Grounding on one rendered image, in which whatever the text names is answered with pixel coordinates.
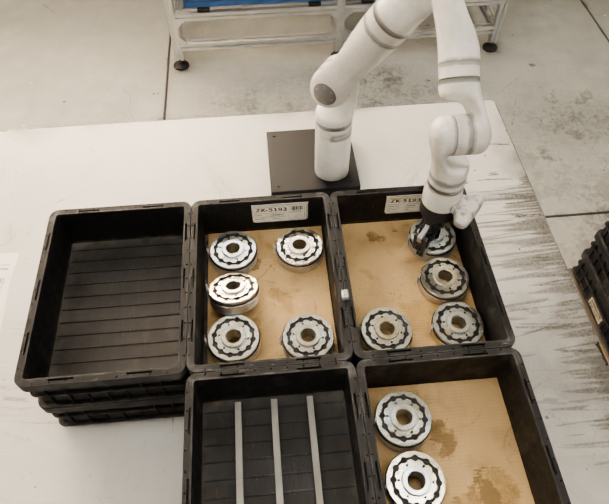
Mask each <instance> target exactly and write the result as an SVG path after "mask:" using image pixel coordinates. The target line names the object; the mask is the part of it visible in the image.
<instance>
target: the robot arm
mask: <svg viewBox="0 0 609 504"><path fill-rule="evenodd" d="M432 12H433V14H434V20H435V27H436V35H437V51H438V93H439V96H440V98H442V99H443V100H447V101H453V102H458V103H460V104H462V106H463V107H464V109H465V111H466V113H467V114H459V115H443V116H439V117H437V118H436V119H435V120H434V121H433V122H432V123H431V125H430V127H429V131H428V136H429V144H430V150H431V166H430V170H429V174H428V178H427V180H426V183H425V185H424V189H423V193H422V197H421V201H420V205H419V209H420V212H421V214H422V216H423V219H422V222H421V223H422V225H421V227H420V230H419V232H416V233H415V234H414V239H413V248H414V249H416V254H417V255H418V256H420V257H423V258H424V257H425V256H426V253H427V250H428V247H429V244H430V242H431V241H433V240H434V239H437V238H439V236H440V233H441V230H442V228H443V227H444V226H445V224H446V223H447V222H449V221H451V220H452V219H453V220H454V225H455V226H456V227H457V228H460V229H464V228H466V227H467V226H468V225H469V224H470V223H471V221H472V220H473V218H474V217H475V216H476V214H477V213H478V211H479V210H480V208H481V207H482V205H483V202H484V200H485V196H484V195H483V194H481V193H478V192H475V193H471V194H468V195H464V194H463V189H464V185H465V182H466V179H467V176H468V173H469V168H470V165H469V161H468V159H467V158H466V157H465V156H464V155H478V154H481V153H483V152H484V151H486V149H487V148H488V146H489V144H490V142H491V137H492V131H491V125H490V121H489V118H488V115H487V112H486V108H485V105H484V100H483V96H482V91H481V84H480V47H479V41H478V37H477V33H476V30H475V28H474V25H473V23H472V20H471V18H470V15H469V13H468V10H467V7H466V4H465V0H376V2H375V3H374V4H373V5H372V6H371V7H370V9H369V10H368V11H367V12H366V13H365V15H364V16H363V17H362V19H361V20H360V21H359V23H358V24H357V26H356V27H355V29H354V30H353V31H352V33H351V34H350V36H349V37H348V39H347V41H346V42H345V44H344V45H343V47H342V48H341V50H340V51H339V53H338V54H334V55H332V56H330V57H328V58H327V59H326V60H325V62H324V63H323V64H322V65H321V66H320V68H319V69H318V70H317V71H316V73H315V74H314V75H313V77H312V80H311V84H310V92H311V96H312V98H313V100H314V101H315V102H316V103H317V104H318V105H317V107H316V111H315V173H316V175H317V176H318V177H319V178H321V179H323V180H325V181H339V180H341V179H343V178H344V177H346V175H347V174H348V171H349V160H350V148H351V136H352V123H353V115H354V112H355V110H356V106H357V100H358V92H359V83H360V80H361V79H362V78H363V77H364V76H365V75H366V74H367V73H369V72H370V71H371V70H372V69H374V68H375V67H376V66H377V65H378V64H380V63H381V62H382V61H383V60H384V59H385V58H386V57H387V56H389V55H390V54H391V53H392V52H393V51H394V50H395V49H396V48H397V47H399V45H400V44H401V43H402V42H403V41H404V40H405V39H406V38H407V37H408V36H409V35H410V34H411V33H412V32H413V31H414V30H415V29H416V28H417V27H418V26H419V25H420V24H421V23H422V22H423V21H424V20H425V19H426V18H427V17H428V16H429V15H430V14H431V13H432ZM427 232H428V233H429V234H428V233H427ZM426 242H427V243H426Z"/></svg>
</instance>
